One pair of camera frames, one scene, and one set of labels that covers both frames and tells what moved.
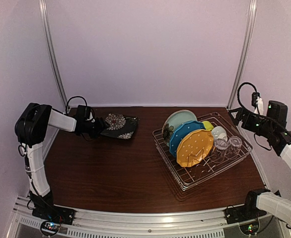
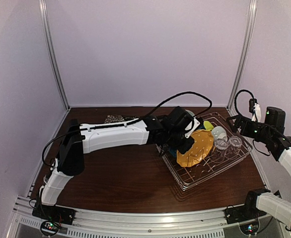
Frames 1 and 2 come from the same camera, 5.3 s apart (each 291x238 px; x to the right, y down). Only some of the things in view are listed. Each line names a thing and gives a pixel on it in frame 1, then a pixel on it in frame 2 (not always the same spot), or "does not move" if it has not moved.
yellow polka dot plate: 192,146 does not move
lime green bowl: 208,125 does not move
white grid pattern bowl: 219,132 does not move
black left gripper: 101,125 -> 182,148
